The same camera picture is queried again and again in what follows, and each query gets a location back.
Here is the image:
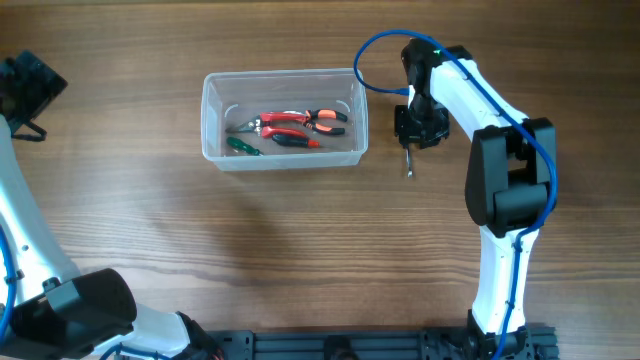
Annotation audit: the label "silver hex wrench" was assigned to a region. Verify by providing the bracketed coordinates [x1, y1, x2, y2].
[404, 145, 413, 178]

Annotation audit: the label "orange black needle-nose pliers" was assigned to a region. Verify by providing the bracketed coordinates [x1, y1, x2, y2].
[284, 109, 348, 136]

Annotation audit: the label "black red screwdriver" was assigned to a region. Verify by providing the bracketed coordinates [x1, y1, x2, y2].
[272, 134, 321, 149]

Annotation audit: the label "clear plastic container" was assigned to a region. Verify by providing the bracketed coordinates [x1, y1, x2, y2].
[201, 68, 369, 171]

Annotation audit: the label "red handled pruning shears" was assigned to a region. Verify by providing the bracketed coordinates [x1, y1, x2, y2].
[225, 112, 307, 138]

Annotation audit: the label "green handled screwdriver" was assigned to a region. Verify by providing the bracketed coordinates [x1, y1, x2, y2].
[226, 136, 263, 156]

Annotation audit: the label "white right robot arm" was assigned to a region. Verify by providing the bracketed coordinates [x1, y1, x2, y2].
[394, 36, 558, 359]

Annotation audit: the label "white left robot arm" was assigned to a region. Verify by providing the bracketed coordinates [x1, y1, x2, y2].
[1, 51, 226, 359]

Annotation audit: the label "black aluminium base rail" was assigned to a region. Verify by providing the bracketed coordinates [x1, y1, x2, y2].
[204, 327, 556, 360]

